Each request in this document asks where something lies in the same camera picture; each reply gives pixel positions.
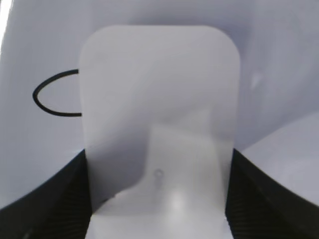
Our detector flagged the white board with grey frame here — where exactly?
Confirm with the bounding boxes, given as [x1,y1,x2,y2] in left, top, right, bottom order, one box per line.
[0,0,319,207]

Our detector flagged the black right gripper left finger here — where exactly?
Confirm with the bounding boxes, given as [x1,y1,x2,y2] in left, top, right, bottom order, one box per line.
[0,151,92,239]

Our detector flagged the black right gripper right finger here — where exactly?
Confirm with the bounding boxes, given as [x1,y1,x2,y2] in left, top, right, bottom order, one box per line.
[225,149,319,239]

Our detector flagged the white eraser with black felt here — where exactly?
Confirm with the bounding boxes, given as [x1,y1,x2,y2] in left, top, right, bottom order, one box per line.
[79,25,240,239]

